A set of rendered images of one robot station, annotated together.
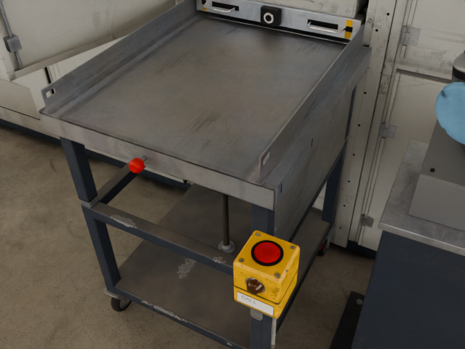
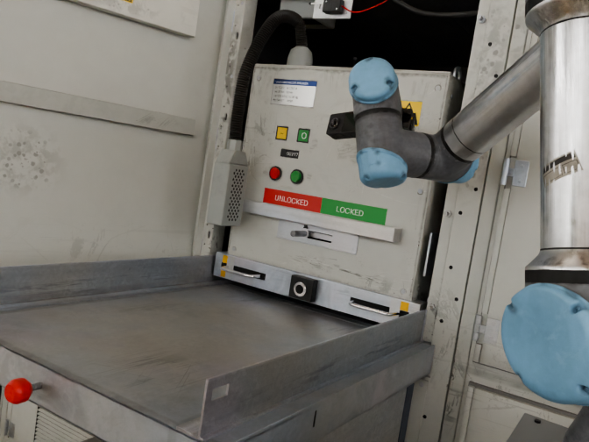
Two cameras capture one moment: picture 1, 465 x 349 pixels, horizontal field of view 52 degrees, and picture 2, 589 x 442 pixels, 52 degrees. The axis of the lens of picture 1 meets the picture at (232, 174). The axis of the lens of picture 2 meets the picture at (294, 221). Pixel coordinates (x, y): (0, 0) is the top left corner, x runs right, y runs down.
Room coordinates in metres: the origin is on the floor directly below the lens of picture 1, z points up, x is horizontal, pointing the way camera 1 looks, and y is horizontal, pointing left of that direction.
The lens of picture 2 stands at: (0.06, -0.15, 1.15)
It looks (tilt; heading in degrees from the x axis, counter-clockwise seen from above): 5 degrees down; 3
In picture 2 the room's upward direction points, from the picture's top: 9 degrees clockwise
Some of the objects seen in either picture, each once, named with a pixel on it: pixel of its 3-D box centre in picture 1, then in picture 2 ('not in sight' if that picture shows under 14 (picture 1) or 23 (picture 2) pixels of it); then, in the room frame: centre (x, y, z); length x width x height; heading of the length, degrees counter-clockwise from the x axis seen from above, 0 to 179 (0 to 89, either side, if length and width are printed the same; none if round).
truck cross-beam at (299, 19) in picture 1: (275, 12); (311, 287); (1.43, -0.14, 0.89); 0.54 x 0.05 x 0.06; 61
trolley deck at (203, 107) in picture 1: (220, 86); (206, 343); (1.12, 0.03, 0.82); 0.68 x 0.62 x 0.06; 151
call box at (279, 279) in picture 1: (266, 273); not in sight; (0.48, -0.05, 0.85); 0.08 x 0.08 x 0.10; 61
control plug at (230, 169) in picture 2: not in sight; (229, 188); (1.46, 0.08, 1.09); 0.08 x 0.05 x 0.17; 151
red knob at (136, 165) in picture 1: (139, 163); (24, 388); (0.81, 0.20, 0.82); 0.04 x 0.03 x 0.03; 151
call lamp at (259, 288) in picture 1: (253, 287); not in sight; (0.44, -0.03, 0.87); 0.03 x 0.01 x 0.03; 61
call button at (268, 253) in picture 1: (267, 254); not in sight; (0.48, -0.05, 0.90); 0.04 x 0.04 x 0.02
